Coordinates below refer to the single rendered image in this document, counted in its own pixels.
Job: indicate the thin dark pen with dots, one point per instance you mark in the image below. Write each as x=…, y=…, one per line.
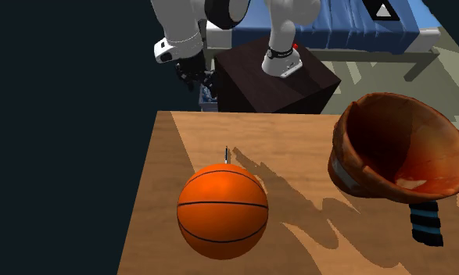
x=226, y=154

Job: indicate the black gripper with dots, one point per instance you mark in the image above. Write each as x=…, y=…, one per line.
x=193, y=68

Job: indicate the orange basketball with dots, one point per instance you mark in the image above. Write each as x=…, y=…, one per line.
x=222, y=213

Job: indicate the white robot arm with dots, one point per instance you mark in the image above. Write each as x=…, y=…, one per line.
x=179, y=23

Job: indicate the bed with blue cover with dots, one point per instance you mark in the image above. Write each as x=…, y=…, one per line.
x=351, y=30

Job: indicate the blue grey basket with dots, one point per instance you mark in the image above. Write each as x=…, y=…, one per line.
x=208, y=101

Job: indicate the brown clay bowl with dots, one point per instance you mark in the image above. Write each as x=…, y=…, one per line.
x=423, y=152

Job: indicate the black blue striped cylinder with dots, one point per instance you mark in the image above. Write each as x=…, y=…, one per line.
x=426, y=224

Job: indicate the dark robot stand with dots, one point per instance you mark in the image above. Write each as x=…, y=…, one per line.
x=252, y=85

